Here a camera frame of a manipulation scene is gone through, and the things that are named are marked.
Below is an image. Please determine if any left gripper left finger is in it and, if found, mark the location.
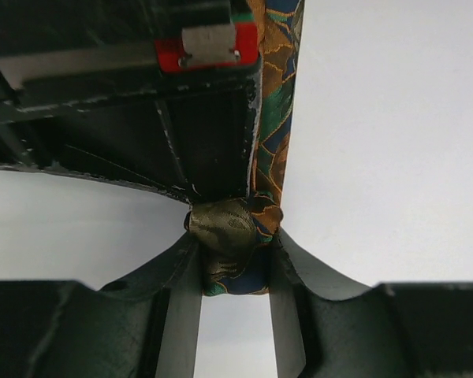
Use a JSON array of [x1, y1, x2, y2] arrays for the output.
[[0, 235, 202, 377]]

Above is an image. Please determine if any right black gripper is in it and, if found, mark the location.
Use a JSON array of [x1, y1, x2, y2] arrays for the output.
[[0, 1, 261, 203]]

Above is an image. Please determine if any orange green patterned tie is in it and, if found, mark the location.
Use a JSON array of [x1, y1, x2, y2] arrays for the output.
[[184, 1, 304, 297]]

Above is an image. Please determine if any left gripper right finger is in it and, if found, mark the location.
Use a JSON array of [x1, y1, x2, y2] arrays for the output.
[[270, 232, 473, 378]]

